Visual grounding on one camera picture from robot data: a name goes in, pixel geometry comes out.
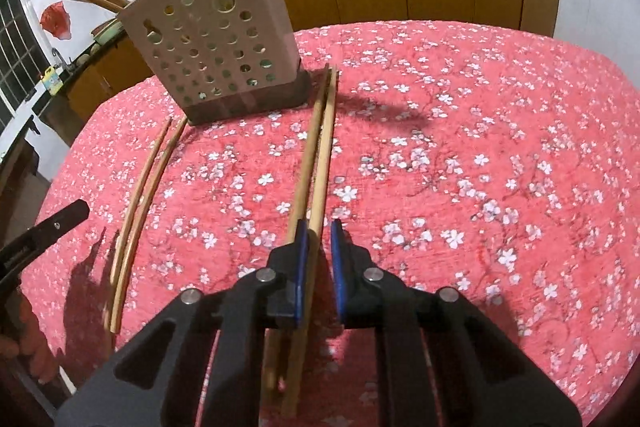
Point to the barred window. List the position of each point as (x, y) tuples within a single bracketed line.
[(17, 57)]

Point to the stacked bowls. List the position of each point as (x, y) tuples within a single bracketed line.
[(107, 32)]

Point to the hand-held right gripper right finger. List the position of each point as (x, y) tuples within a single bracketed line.
[(340, 272)]

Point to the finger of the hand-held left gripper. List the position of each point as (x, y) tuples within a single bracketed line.
[(60, 219)]

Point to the metal faucet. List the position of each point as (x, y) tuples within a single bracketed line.
[(58, 59)]

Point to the beige perforated utensil holder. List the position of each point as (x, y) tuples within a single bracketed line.
[(210, 57)]

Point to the hanging red plastic bag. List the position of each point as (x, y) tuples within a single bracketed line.
[(55, 19)]

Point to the yellow detergent bottle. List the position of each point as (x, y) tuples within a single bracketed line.
[(51, 81)]

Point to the person's left hand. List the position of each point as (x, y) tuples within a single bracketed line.
[(30, 347)]

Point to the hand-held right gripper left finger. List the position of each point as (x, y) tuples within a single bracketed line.
[(300, 272)]

